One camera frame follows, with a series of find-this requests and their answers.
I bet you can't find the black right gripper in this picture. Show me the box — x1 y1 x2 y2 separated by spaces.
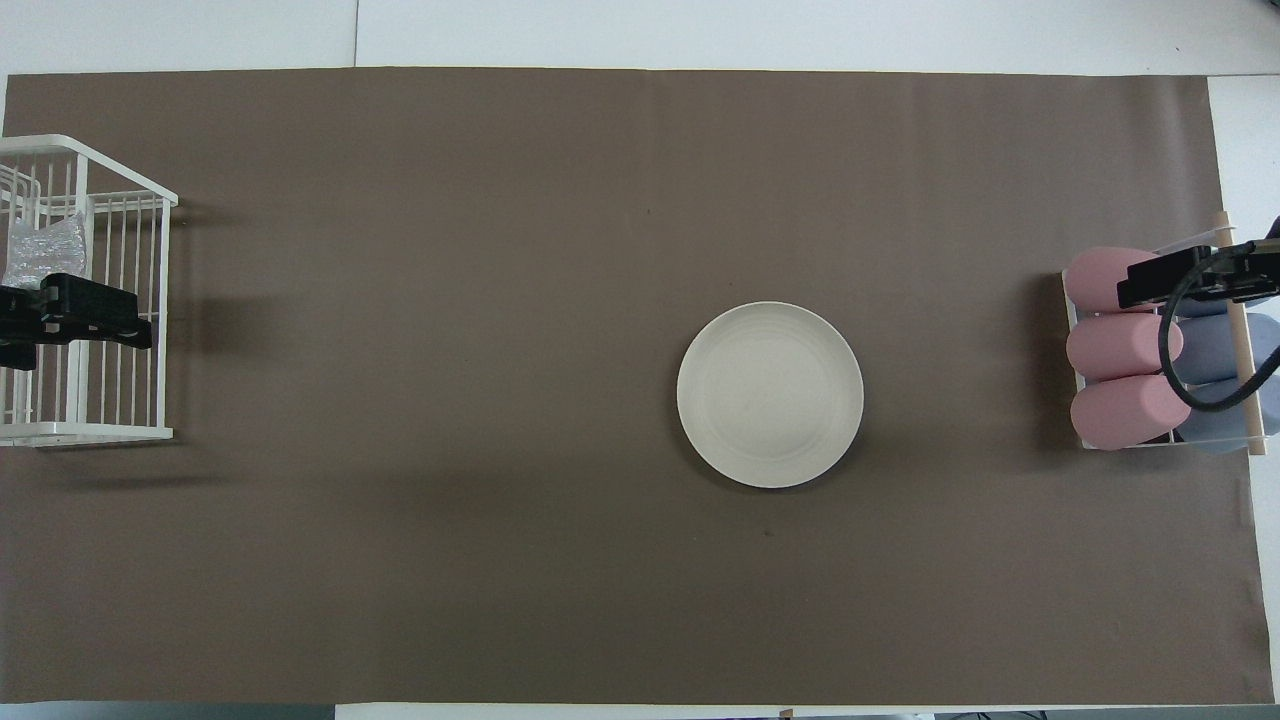
1116 239 1280 310

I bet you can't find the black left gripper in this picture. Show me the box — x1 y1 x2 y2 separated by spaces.
0 272 154 372

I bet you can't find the silver mesh sponge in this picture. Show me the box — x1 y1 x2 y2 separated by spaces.
3 216 88 291

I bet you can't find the cream round plate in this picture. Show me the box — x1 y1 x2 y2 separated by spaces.
677 302 865 490

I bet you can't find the wooden dowel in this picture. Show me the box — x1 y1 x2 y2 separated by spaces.
1213 210 1268 459

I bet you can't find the pink cup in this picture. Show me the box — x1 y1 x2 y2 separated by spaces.
1063 246 1163 314
1066 313 1185 382
1070 373 1193 452

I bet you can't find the clear acrylic cup rack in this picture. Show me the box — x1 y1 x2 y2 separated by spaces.
1061 225 1271 457

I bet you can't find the brown table mat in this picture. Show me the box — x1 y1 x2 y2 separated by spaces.
0 67 1276 706

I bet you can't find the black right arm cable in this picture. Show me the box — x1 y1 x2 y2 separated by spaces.
1159 244 1280 412

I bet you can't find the white wire basket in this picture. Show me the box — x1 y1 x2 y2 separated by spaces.
0 134 179 447

